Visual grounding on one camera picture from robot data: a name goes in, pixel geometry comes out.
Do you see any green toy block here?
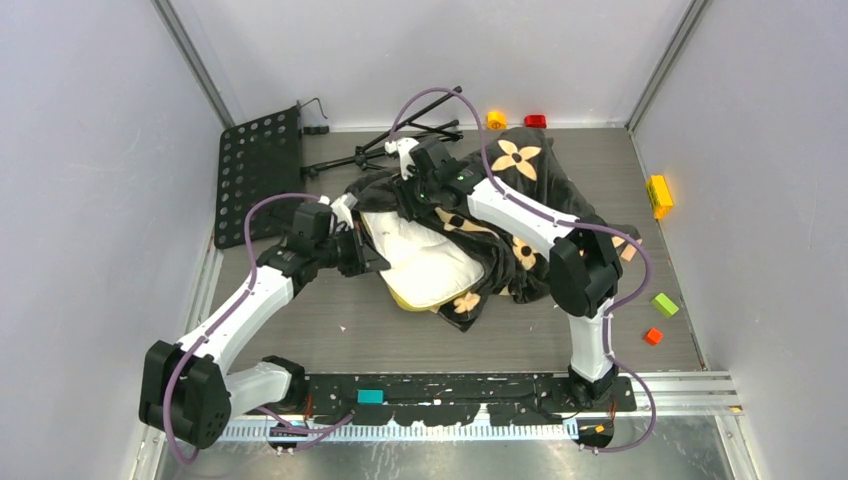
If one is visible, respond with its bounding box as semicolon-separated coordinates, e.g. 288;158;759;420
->
651;293;680;318

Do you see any aluminium rail frame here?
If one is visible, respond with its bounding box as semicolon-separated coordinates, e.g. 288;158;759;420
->
210;371;741;449

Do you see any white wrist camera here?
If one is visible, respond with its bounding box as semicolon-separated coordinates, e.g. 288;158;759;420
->
384;137;419;180
319;193;357;232

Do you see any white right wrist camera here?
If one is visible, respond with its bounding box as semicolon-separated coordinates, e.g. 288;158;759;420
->
384;137;419;180

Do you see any black floral pillowcase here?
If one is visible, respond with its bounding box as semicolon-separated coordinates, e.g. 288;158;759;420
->
333;128;637;330

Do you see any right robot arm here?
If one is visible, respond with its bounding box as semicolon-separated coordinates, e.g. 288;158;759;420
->
385;137;623;411

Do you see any teal block on base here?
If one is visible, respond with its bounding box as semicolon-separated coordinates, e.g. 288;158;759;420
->
357;389;385;405

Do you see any black perforated music stand tray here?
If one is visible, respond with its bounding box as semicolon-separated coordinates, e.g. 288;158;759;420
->
213;105;304;250

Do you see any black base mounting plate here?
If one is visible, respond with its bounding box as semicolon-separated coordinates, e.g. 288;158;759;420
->
267;373;637;427

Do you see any yellow toy block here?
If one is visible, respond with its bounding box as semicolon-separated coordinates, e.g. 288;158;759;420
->
646;175;674;220

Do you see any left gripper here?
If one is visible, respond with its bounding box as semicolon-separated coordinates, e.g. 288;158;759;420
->
314;221;389;278

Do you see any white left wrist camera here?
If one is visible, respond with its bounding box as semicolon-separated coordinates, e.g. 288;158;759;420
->
319;193;357;232

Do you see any yellow round toy piece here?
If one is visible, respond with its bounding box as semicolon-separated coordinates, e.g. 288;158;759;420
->
486;111;508;130

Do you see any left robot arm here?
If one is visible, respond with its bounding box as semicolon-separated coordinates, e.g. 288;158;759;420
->
139;194;389;449

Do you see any orange toy block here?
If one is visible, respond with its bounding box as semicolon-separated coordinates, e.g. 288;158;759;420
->
643;328;664;346

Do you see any red toy block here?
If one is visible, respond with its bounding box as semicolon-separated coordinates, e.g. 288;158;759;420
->
523;114;548;129

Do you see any black folding tripod stand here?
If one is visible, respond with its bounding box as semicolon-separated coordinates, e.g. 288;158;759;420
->
300;93;464;180

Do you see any white pillow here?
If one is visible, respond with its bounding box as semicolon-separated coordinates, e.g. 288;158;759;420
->
361;212;484;312

